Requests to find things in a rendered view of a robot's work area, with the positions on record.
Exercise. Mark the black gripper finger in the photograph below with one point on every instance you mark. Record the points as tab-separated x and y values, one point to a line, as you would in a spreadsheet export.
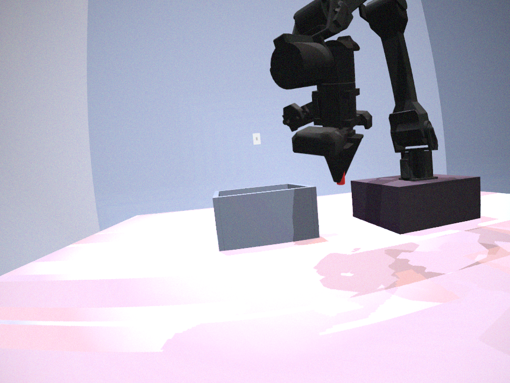
337	164
355	139

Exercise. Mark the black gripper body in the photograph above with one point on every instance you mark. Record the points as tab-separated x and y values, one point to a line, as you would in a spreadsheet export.
338	116

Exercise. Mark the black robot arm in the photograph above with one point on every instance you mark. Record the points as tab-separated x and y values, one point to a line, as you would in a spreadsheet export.
303	59

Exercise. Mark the red peg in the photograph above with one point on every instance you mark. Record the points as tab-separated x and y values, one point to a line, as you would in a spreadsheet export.
342	180

